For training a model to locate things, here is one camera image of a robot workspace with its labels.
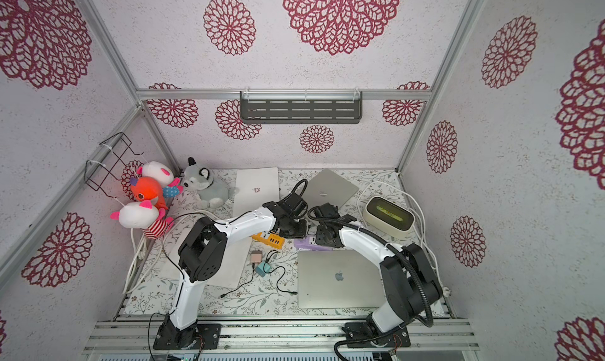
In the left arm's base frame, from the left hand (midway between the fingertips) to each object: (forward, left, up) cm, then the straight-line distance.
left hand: (304, 236), depth 93 cm
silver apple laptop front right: (-16, -12, -2) cm, 20 cm away
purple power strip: (-3, 0, 0) cm, 3 cm away
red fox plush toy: (+12, +59, +16) cm, 62 cm away
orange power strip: (-2, +12, 0) cm, 12 cm away
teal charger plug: (-12, +15, 0) cm, 20 cm away
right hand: (-1, -7, +3) cm, 8 cm away
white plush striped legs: (-1, +54, +16) cm, 57 cm away
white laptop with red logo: (+27, +24, -3) cm, 36 cm away
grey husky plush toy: (+17, +39, +6) cm, 43 cm away
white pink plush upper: (+21, +60, +16) cm, 65 cm away
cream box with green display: (+8, -35, +2) cm, 36 cm away
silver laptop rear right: (+28, -11, -3) cm, 30 cm away
